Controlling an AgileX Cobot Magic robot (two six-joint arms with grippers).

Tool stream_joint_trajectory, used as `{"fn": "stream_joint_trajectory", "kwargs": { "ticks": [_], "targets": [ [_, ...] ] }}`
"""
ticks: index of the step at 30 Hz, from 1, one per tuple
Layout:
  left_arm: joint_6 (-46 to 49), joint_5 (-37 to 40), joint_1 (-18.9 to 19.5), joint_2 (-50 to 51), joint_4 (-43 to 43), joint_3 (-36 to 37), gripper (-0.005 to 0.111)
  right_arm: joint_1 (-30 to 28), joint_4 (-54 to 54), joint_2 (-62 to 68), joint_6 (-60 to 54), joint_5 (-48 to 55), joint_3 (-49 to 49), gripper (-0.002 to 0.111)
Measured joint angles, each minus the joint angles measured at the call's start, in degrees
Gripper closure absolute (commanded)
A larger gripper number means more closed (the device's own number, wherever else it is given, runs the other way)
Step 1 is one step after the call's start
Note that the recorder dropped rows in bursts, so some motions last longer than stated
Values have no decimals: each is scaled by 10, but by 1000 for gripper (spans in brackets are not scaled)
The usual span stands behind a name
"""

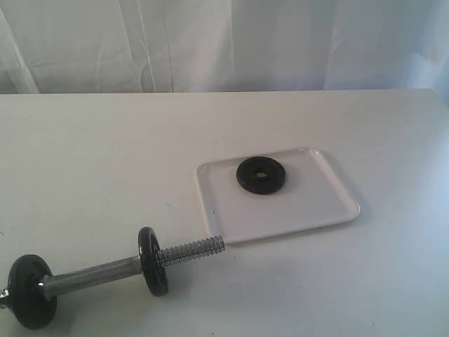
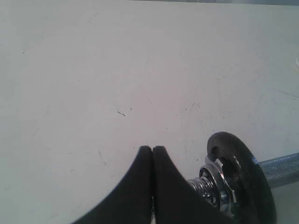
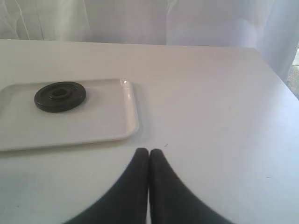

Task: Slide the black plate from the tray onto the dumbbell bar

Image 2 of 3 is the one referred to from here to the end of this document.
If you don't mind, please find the black plate beside nut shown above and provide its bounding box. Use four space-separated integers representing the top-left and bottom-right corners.
207 132 277 224

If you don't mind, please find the chrome spinlock nut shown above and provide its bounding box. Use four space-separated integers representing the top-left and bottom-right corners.
199 156 241 215

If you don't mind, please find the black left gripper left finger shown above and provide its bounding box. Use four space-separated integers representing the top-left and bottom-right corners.
77 146 153 224

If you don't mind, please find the chrome dumbbell bar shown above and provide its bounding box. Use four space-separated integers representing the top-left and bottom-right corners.
187 153 299 207

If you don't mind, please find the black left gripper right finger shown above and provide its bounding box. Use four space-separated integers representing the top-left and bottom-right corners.
152 146 234 224

